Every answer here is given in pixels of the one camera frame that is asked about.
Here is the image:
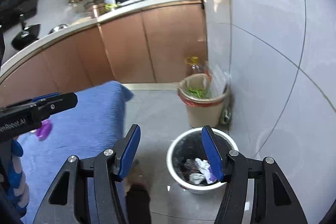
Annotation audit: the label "yellow oil bottle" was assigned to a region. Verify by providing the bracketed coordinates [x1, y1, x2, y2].
[185, 56, 206, 76]

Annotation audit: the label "blue white gloved left hand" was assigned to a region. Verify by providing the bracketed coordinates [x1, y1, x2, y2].
[7, 139, 30, 217]

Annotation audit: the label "white black trash bin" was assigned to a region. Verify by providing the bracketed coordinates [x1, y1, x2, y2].
[166, 127, 225, 194]

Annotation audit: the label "blue towel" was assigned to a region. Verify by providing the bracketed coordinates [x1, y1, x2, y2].
[18, 81, 133, 223]

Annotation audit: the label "brown kitchen cabinets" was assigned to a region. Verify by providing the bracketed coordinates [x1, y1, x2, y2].
[1, 0, 207, 106]

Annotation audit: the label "black frying pan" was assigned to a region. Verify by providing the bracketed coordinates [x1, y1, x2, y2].
[11, 14, 41, 51]

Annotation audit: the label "purple plastic lid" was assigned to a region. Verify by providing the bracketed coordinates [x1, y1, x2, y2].
[35, 119, 53, 141]

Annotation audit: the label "metal pot with lid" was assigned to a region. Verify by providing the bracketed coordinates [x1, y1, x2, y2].
[84, 0, 107, 18]

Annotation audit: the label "beige trash bin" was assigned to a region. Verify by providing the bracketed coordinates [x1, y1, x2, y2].
[177, 73, 231, 128]

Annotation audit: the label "purple plastic wrapper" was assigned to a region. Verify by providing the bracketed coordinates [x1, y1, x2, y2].
[195, 158, 217, 184]

